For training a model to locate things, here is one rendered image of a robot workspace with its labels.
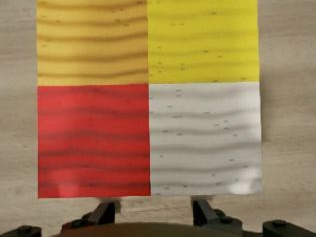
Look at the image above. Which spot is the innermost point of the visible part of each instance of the red square block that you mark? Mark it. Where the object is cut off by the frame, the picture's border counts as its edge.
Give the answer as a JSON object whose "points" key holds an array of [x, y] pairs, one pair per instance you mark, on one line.
{"points": [[93, 141]]}

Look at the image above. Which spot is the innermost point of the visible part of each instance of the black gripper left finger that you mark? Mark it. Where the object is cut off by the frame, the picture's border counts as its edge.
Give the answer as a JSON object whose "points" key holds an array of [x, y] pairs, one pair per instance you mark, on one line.
{"points": [[103, 214]]}

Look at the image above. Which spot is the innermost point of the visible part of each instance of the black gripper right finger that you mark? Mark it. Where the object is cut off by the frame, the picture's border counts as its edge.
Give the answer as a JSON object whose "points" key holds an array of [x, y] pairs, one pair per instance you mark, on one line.
{"points": [[203, 214]]}

